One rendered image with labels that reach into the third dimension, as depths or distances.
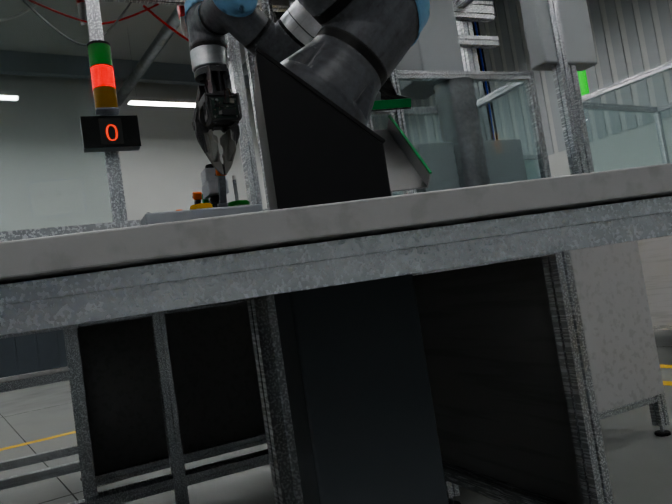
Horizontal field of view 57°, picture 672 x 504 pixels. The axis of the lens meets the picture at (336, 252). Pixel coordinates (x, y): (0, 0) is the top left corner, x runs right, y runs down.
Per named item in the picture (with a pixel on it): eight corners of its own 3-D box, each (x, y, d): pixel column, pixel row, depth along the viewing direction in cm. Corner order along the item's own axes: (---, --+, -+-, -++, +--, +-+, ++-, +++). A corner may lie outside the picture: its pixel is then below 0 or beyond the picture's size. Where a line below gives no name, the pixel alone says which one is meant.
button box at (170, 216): (267, 235, 113) (262, 202, 113) (149, 247, 104) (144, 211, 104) (256, 240, 119) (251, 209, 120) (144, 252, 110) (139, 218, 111)
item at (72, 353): (557, 414, 309) (528, 245, 314) (87, 552, 217) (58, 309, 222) (507, 405, 343) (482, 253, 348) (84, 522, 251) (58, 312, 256)
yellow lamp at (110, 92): (119, 106, 138) (117, 85, 139) (96, 107, 136) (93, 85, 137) (117, 114, 143) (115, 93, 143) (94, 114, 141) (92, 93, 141)
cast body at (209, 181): (229, 192, 133) (225, 161, 134) (209, 194, 132) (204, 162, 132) (220, 200, 141) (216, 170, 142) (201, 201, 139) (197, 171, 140)
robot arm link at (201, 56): (186, 59, 129) (224, 59, 133) (189, 80, 129) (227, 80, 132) (194, 43, 122) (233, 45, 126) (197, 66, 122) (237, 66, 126)
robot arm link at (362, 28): (402, 82, 84) (456, 7, 86) (334, 9, 78) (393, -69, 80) (361, 89, 95) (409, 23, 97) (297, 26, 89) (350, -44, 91)
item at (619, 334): (675, 433, 250) (637, 225, 255) (450, 512, 203) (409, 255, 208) (553, 413, 311) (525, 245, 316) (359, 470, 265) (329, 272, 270)
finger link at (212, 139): (214, 170, 121) (208, 124, 122) (208, 176, 127) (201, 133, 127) (230, 169, 123) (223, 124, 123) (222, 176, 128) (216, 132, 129)
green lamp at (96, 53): (114, 63, 139) (111, 42, 139) (90, 63, 137) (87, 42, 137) (112, 72, 144) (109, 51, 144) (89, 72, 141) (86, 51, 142)
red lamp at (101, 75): (116, 85, 139) (114, 64, 139) (93, 85, 137) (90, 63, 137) (115, 93, 143) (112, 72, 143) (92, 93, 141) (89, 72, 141)
